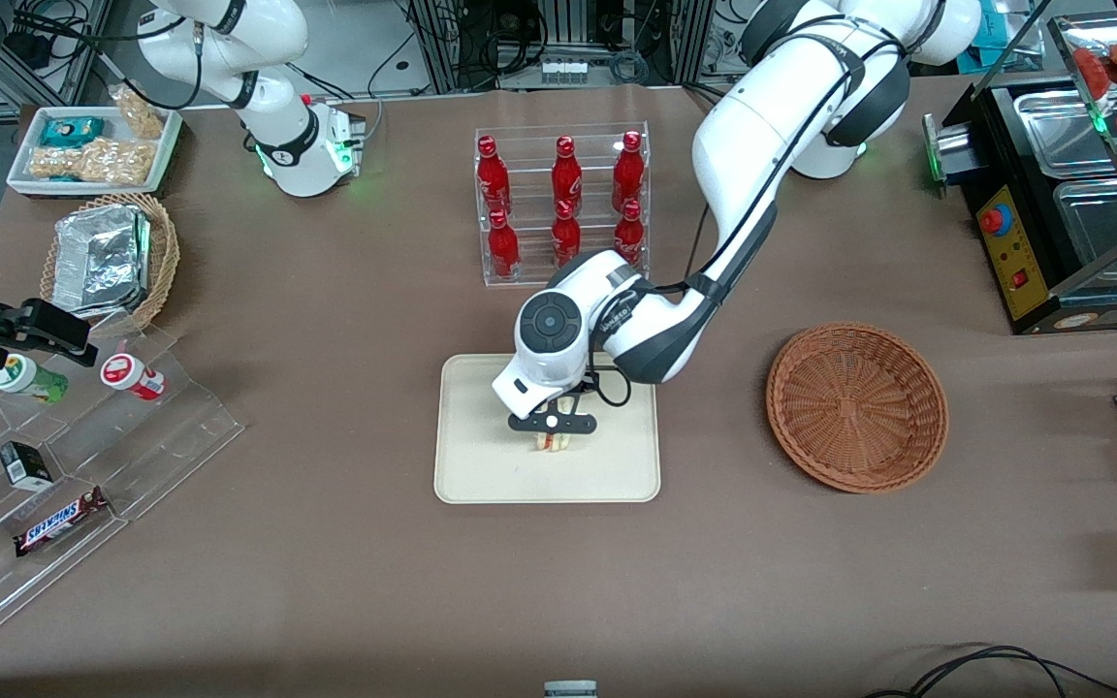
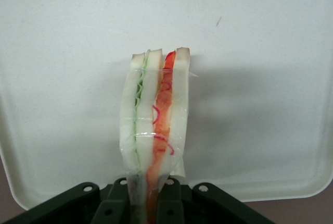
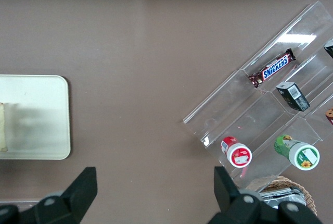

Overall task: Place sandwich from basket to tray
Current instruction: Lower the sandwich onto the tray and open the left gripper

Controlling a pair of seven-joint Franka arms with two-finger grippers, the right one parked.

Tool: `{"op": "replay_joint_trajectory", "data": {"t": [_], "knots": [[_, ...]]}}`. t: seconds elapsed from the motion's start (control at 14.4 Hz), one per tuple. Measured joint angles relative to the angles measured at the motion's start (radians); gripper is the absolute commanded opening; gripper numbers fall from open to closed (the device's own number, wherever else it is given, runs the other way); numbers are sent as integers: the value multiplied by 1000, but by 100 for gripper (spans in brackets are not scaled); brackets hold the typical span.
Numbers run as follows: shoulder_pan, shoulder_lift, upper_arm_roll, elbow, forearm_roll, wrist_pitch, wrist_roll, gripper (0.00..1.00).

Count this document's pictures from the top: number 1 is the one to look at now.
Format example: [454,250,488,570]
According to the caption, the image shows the round brown wicker basket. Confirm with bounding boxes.
[766,322,950,495]

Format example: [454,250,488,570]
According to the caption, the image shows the red cola bottle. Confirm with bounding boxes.
[613,131,645,212]
[616,200,645,270]
[489,209,520,281]
[552,136,583,214]
[553,200,582,272]
[477,136,511,216]

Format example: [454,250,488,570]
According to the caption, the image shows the clear acrylic bottle rack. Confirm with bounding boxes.
[473,122,653,288]

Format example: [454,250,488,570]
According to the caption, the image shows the black glass food warmer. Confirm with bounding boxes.
[922,10,1117,336]

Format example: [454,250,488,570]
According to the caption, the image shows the black floor cable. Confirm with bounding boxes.
[864,645,1117,698]

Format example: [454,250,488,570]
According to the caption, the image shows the steel food pan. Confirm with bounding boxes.
[1014,87,1117,181]
[1053,179,1117,284]

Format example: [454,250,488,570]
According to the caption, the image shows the small black box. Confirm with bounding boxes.
[0,441,54,492]

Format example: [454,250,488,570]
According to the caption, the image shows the aluminium equipment frame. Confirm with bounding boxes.
[403,0,717,94]

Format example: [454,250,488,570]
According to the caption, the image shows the cream plastic tray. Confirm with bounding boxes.
[433,353,662,505]

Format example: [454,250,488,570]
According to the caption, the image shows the white rectangular snack tray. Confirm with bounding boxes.
[6,105,183,201]

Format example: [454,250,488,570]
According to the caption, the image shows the clear acrylic step display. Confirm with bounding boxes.
[0,324,246,656]

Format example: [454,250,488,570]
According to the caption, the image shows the red white cup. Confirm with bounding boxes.
[100,353,168,401]

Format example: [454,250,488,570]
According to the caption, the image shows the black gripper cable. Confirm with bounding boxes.
[576,357,633,409]

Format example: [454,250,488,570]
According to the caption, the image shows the clear bag of nuts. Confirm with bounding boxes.
[29,138,158,186]

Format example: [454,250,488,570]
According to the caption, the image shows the green white cup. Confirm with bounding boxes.
[0,354,70,406]

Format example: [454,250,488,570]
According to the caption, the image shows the oval light wicker basket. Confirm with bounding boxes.
[39,193,181,337]

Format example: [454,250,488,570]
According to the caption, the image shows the green snack packet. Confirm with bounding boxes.
[40,116,107,148]

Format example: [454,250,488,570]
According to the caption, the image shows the Snickers chocolate bar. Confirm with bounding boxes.
[14,487,112,557]

